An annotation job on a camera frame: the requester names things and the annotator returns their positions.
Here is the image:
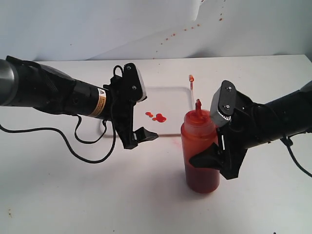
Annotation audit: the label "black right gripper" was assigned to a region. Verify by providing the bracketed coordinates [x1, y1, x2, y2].
[189, 91, 271, 180]

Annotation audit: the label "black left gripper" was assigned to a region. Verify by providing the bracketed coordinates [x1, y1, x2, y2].
[103, 65, 158, 149]

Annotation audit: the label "red sauce squeeze bottle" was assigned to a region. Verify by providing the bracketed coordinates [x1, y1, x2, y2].
[180, 75, 220, 194]

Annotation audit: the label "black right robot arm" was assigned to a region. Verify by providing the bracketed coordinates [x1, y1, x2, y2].
[189, 80, 312, 180]

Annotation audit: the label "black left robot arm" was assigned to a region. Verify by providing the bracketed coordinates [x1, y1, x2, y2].
[0, 56, 158, 149]

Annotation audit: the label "red sauce drops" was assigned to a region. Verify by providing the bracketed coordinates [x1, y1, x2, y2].
[145, 112, 167, 123]

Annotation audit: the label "white rectangular plastic tray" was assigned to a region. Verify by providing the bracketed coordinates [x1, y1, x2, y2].
[98, 85, 195, 138]

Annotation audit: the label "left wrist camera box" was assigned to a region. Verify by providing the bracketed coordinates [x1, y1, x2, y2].
[123, 63, 147, 102]

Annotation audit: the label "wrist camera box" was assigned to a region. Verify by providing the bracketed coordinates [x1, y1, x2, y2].
[123, 63, 147, 102]
[210, 80, 237, 127]

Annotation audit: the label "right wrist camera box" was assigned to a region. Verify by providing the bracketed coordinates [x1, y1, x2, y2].
[210, 80, 237, 127]

